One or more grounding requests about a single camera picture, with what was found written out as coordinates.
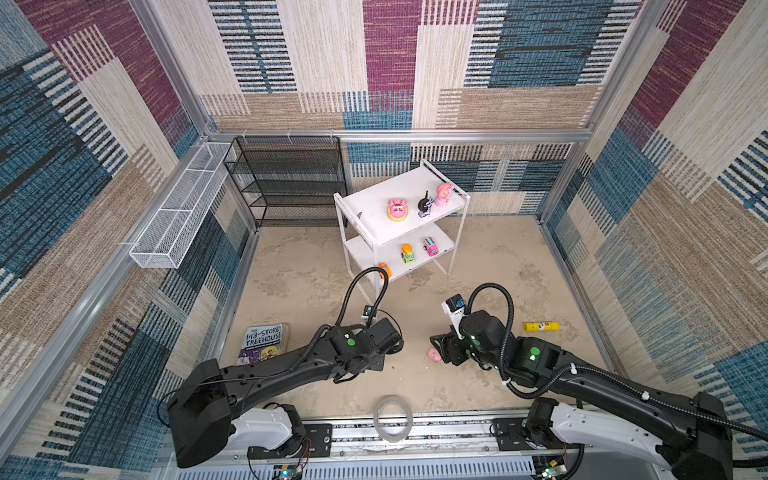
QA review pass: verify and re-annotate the black wire rack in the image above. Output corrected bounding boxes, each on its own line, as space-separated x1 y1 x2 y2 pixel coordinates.
224 136 348 227

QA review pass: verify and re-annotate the pink round figure toy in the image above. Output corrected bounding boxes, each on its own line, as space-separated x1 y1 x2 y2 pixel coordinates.
434 182 453 207

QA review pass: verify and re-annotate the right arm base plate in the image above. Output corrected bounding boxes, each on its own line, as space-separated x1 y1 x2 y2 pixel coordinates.
488 417 563 452

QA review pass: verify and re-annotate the orange toy car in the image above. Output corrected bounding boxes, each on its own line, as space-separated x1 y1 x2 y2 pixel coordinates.
378 262 392 279

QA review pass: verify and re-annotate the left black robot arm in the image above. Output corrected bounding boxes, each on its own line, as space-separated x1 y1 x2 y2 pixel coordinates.
166 266 403 469

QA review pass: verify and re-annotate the clear tape roll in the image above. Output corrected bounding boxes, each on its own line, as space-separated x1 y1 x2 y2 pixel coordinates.
372 395 414 444

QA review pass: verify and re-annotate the black white kuromi figure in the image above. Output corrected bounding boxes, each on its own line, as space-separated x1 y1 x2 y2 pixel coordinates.
417 191 434 218

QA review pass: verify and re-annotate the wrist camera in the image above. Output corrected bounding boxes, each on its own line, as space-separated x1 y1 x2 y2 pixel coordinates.
441 294 466 339
362 305 377 324

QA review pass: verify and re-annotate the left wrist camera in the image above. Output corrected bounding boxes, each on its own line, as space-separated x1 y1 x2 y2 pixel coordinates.
362 305 377 324

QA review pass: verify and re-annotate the pink toy truck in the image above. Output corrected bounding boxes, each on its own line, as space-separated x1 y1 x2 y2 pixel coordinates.
423 236 440 257

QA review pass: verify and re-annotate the yellow tube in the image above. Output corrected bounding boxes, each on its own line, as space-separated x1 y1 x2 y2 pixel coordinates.
524 322 561 332

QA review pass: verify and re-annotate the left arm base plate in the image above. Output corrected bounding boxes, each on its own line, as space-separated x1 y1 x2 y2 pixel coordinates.
246 423 333 460

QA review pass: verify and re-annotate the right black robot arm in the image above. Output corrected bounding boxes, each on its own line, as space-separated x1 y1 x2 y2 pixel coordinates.
430 283 767 479

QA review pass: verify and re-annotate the pink bear donut toy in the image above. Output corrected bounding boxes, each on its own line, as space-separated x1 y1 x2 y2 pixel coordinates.
387 199 409 222

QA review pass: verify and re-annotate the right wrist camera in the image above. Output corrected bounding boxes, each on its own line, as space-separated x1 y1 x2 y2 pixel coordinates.
441 294 466 339

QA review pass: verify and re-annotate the white two-tier shelf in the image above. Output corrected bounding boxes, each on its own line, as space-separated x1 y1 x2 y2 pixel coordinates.
334 161 471 281

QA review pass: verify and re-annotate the treehouse book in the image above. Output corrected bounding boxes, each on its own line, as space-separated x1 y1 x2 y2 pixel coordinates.
236 323 290 365

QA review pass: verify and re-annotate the green toy car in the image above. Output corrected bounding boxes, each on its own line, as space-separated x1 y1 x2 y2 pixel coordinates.
401 244 415 264

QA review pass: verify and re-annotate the pink pig toy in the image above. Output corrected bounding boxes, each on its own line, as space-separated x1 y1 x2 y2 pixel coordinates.
427 347 442 362

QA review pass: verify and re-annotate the white wire basket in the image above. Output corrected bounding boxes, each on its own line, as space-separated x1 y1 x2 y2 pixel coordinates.
129 142 230 269

